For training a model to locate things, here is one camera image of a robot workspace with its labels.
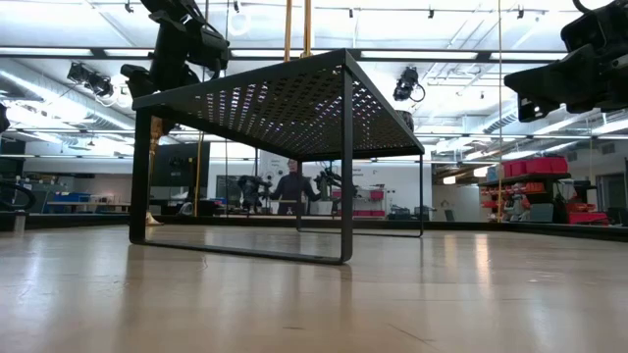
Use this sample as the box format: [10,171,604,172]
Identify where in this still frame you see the black ceiling-mounted camera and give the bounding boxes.
[392,66,427,104]
[66,61,117,99]

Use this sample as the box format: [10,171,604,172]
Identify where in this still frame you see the tall gold candlestick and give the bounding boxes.
[144,116,166,227]
[283,0,294,63]
[301,0,314,59]

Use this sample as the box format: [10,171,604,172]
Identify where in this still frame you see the black overhead light bar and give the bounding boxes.
[0,45,570,64]

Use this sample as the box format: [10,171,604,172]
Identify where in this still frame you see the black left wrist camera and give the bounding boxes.
[186,26,231,75]

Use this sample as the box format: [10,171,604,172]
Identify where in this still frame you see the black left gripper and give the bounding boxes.
[120,19,193,99]

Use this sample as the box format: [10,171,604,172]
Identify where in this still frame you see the black perforated metal shelf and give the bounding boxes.
[129,47,426,267]

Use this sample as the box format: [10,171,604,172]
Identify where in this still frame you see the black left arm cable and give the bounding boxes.
[0,179,37,212]

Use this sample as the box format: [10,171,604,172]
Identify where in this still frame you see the black monitor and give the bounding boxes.
[150,141,212,188]

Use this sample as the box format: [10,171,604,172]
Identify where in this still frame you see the black table frame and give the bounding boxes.
[0,211,628,243]

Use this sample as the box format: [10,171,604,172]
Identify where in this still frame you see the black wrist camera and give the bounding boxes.
[560,3,620,55]
[186,26,231,75]

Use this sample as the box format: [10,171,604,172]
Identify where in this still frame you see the person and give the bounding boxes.
[267,157,323,217]

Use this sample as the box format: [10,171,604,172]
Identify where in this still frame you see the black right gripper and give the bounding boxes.
[503,7,628,124]

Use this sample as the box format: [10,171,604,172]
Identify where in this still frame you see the blue storage bin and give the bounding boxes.
[54,191,92,204]

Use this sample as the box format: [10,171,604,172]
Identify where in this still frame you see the dark candle jar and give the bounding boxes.
[395,110,416,133]

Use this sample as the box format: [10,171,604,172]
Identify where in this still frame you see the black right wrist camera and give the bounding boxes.
[560,3,620,55]

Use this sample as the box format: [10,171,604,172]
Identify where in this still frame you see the black storage rack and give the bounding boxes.
[478,171,573,225]

